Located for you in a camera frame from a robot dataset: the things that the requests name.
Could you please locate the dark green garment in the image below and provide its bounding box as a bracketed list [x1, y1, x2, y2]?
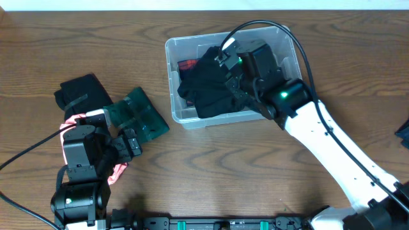
[104, 87, 169, 144]

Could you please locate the black garment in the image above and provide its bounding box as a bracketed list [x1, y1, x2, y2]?
[178, 46, 254, 119]
[54, 73, 113, 120]

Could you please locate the clear plastic storage bin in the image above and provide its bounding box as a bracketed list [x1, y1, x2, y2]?
[165, 27, 302, 130]

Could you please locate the pink patterned garment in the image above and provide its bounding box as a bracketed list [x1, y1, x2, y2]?
[59, 113, 128, 185]

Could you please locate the red plaid shirt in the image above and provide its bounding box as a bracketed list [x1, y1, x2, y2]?
[178, 59, 199, 80]

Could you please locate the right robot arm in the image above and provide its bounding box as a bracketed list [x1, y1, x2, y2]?
[216, 38, 408, 229]

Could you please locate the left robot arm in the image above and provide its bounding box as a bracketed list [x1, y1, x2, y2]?
[50, 125, 142, 229]

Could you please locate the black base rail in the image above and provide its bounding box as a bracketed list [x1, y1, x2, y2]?
[105, 209, 320, 230]

